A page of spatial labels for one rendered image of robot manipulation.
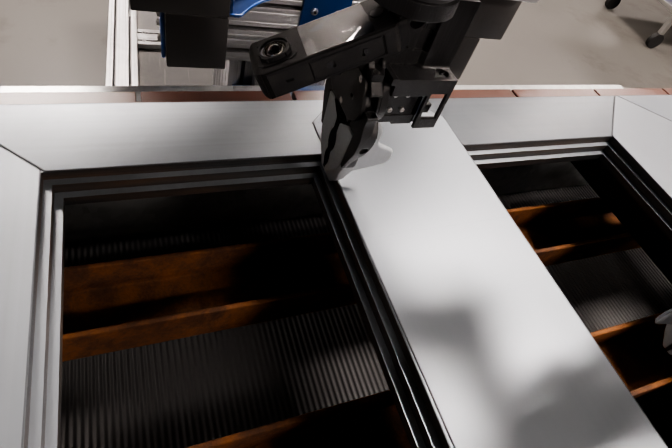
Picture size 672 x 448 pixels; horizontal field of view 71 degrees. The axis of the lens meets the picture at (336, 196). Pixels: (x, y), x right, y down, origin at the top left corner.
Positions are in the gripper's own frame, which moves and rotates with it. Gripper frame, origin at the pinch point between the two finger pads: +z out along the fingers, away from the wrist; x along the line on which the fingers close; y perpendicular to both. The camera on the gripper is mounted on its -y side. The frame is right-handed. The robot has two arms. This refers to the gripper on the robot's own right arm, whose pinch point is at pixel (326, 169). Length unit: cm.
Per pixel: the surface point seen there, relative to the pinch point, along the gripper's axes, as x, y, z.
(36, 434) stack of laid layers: -18.5, -25.0, 1.9
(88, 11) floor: 175, -31, 86
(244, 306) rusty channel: -7.0, -8.5, 13.0
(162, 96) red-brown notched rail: 15.4, -14.4, 2.9
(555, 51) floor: 158, 220, 85
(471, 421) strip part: -25.6, 3.7, 0.7
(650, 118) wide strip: 6, 57, 1
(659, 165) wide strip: -3.1, 49.1, 0.6
